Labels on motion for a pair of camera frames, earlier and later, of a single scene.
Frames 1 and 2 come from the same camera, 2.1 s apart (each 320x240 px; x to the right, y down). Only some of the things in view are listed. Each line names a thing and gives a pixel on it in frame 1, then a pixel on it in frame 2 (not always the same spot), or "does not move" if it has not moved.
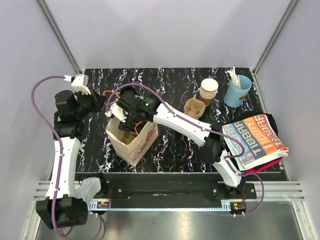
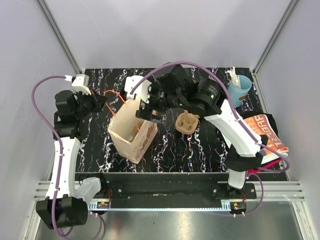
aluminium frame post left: x=59 y=35 does not move
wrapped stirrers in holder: x=234 y=78 does not move
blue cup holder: x=233 y=94 does not move
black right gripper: x=126 y=127 to x=144 y=110
